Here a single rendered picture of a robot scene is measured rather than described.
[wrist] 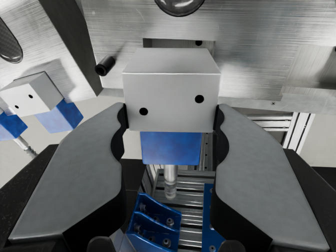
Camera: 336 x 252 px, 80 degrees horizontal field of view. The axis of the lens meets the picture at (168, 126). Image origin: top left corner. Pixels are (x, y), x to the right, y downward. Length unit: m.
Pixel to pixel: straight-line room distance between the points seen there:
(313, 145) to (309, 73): 1.39
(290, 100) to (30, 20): 0.30
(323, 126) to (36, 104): 1.44
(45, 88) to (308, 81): 0.26
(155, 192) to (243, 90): 0.43
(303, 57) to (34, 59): 0.26
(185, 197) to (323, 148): 1.23
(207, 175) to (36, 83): 0.46
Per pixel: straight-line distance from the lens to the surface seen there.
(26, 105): 0.28
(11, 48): 0.29
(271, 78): 0.18
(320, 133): 1.54
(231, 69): 0.17
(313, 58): 0.21
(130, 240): 0.46
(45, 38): 0.25
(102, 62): 0.17
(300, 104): 0.31
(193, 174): 0.58
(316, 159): 1.71
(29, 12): 0.25
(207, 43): 0.19
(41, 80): 0.27
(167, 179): 0.18
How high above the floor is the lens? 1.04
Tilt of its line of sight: 48 degrees down
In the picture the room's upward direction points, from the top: 165 degrees counter-clockwise
